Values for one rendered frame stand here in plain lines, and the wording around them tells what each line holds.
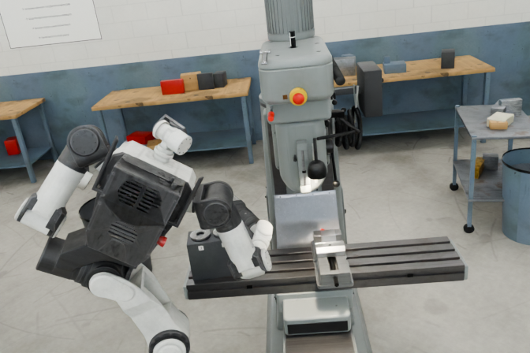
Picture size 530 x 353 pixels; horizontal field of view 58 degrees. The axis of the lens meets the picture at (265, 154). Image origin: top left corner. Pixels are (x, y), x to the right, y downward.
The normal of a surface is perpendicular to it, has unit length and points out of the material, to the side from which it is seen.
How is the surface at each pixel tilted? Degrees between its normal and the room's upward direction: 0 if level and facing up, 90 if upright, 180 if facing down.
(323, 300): 0
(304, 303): 0
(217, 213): 89
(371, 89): 90
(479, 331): 0
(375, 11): 90
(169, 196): 85
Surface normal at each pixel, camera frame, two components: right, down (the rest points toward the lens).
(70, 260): 0.19, 0.35
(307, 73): -0.03, 0.37
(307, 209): -0.07, -0.08
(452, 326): -0.11, -0.92
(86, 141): 0.26, 0.07
